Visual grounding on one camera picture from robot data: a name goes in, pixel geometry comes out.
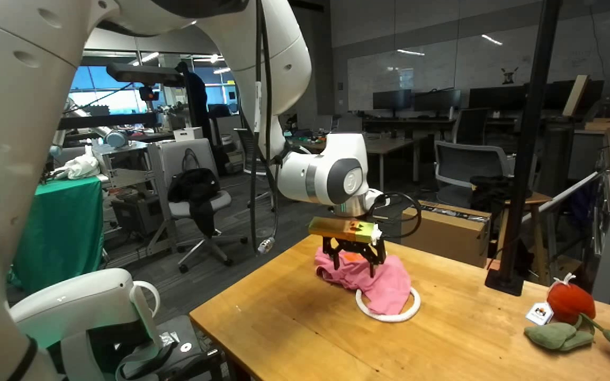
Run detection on wooden stool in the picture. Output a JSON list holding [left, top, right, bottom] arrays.
[[488, 189, 553, 278]]

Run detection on window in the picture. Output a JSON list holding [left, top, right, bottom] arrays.
[[69, 50, 242, 115]]

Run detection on white rope ring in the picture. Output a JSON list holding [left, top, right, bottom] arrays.
[[355, 286, 421, 323]]

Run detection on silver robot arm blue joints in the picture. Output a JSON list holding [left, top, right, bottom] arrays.
[[50, 97, 129, 157]]

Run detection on black mesh office chair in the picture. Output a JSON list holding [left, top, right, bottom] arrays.
[[233, 128, 275, 208]]

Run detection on table with green cloth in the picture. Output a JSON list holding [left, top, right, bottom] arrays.
[[7, 176, 106, 295]]

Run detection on grey office chair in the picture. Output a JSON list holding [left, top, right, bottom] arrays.
[[434, 141, 516, 206], [148, 138, 249, 274]]

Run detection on black jacket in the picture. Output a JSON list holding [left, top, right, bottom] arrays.
[[167, 168, 222, 239]]

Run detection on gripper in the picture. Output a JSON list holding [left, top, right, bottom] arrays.
[[321, 237, 388, 279]]

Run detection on red turnip plushie green leaves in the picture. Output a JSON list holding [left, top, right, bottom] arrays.
[[524, 273, 610, 375]]

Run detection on cardboard box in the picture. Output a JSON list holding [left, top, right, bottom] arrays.
[[401, 201, 492, 268]]

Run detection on white bag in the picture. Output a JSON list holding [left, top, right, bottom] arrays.
[[50, 145, 101, 181]]

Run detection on pink shirt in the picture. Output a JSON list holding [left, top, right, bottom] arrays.
[[314, 247, 412, 316]]

